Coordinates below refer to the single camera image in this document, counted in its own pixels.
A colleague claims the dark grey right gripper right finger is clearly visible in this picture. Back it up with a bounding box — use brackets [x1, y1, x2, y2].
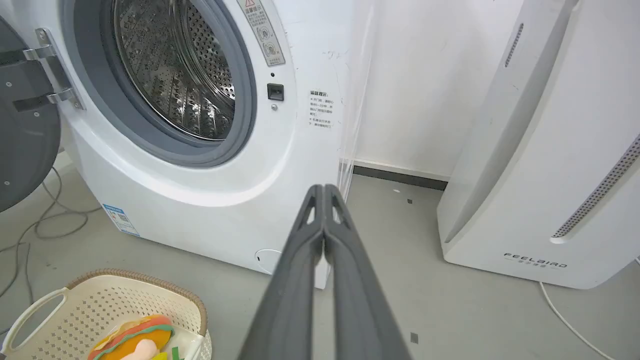
[323, 184, 413, 360]

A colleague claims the cream perforated laundry basket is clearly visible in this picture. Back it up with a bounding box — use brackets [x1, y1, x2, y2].
[1, 269, 213, 360]

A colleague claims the colourful plush toy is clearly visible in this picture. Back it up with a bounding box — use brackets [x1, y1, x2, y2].
[88, 314, 176, 360]

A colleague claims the dark washing machine door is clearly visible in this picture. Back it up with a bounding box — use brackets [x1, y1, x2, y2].
[0, 16, 62, 213]

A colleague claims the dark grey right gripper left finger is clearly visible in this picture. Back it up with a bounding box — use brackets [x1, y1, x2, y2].
[238, 184, 326, 360]

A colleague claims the white power cable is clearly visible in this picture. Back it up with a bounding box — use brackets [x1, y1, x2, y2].
[538, 257, 640, 360]

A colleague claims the white air purifier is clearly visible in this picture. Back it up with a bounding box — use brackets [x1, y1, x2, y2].
[437, 0, 640, 290]

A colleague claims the white front-load washing machine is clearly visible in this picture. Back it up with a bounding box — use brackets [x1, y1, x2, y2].
[0, 0, 377, 290]

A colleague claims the grey floor cable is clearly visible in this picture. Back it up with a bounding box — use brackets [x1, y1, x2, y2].
[0, 166, 102, 336]

